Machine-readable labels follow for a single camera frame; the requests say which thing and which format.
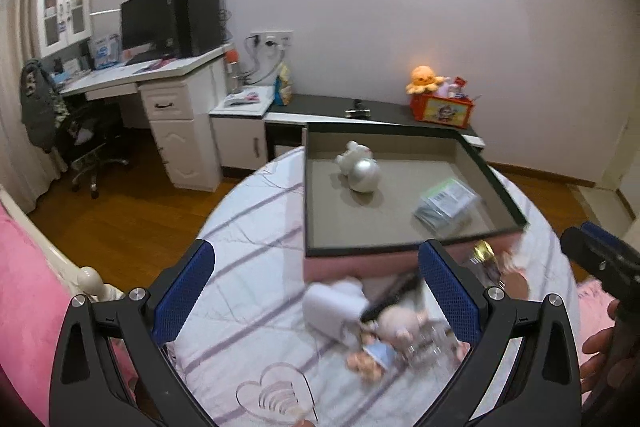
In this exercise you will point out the black office chair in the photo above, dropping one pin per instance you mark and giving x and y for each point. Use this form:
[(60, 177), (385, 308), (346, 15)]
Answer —
[(89, 139)]

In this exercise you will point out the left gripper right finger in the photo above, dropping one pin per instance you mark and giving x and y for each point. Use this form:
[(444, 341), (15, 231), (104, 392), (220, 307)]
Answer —
[(522, 367)]

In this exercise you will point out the pink box with black rim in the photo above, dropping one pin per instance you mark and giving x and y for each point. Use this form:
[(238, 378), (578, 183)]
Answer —
[(348, 234)]

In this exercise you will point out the white bed frame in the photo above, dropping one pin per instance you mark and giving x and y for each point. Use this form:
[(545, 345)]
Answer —
[(77, 280)]

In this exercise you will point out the packaged wipes pack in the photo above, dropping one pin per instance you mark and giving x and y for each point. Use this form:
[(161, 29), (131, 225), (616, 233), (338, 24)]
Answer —
[(447, 207)]

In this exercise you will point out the orange-lid water bottle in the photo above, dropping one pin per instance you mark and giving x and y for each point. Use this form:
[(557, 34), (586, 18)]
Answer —
[(234, 71)]

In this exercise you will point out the white silver rabbit figure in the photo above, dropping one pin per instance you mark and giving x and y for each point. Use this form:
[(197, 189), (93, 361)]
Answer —
[(357, 165)]

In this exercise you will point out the rose gold round tin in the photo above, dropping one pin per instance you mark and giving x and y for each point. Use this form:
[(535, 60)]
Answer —
[(513, 278)]

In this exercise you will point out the pink-haired baby doll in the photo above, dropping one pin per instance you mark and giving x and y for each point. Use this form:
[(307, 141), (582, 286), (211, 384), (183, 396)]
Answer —
[(384, 339)]

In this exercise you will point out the white computer desk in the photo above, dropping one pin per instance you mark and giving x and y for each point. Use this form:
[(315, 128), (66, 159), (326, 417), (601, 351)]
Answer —
[(177, 97)]

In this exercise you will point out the small black object on bench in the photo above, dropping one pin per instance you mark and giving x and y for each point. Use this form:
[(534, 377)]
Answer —
[(358, 110)]

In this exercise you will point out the black computer tower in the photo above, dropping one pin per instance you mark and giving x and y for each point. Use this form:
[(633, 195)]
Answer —
[(197, 27)]

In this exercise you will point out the person's right hand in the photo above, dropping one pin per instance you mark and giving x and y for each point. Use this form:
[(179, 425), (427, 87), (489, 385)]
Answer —
[(598, 347)]

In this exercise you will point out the white hutch cabinet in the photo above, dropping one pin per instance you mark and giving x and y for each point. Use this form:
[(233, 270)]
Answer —
[(59, 24)]

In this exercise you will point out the black computer monitor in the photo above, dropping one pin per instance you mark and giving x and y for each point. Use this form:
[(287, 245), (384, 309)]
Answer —
[(148, 22)]

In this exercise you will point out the white wall power strip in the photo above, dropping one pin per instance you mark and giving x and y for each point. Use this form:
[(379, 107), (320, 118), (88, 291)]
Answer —
[(280, 38)]

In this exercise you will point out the grey hoodie on chair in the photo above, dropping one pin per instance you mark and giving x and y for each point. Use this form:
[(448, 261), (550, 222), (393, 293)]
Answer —
[(43, 109)]

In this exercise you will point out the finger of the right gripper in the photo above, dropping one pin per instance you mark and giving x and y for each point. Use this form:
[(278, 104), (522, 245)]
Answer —
[(619, 276), (610, 241)]

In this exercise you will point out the beige curtain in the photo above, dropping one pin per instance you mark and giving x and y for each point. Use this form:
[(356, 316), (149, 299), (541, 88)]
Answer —
[(26, 172)]

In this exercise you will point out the yellow blue snack bag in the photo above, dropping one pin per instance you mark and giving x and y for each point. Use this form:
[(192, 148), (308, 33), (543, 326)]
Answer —
[(283, 87)]

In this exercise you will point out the black hair clip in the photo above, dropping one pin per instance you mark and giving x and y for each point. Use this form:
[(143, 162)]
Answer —
[(391, 296)]

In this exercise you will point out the person's left hand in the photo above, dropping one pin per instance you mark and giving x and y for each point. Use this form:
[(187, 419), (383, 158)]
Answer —
[(304, 423)]

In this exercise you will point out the dark-top low bench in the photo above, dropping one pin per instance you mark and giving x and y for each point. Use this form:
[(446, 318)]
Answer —
[(284, 124)]

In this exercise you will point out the orange octopus plush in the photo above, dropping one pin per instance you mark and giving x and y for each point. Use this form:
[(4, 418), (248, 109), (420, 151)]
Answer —
[(424, 80)]

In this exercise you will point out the red cartoon storage box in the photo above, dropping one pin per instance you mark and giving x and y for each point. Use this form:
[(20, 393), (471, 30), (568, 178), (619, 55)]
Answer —
[(433, 109)]

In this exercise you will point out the white low side cabinet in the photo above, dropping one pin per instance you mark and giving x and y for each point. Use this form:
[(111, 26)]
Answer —
[(239, 130)]

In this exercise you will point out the white cup-shaped device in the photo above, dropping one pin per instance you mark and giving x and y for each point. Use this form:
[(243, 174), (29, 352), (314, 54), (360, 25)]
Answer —
[(334, 309)]

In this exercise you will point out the blue gold rectangular box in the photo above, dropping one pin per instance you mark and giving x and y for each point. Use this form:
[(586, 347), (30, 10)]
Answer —
[(483, 264)]

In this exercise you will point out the clear glass jar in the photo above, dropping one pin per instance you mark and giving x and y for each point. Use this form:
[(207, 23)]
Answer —
[(435, 345)]

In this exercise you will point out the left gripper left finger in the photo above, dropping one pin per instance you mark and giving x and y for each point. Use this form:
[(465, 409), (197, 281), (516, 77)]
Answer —
[(87, 388)]

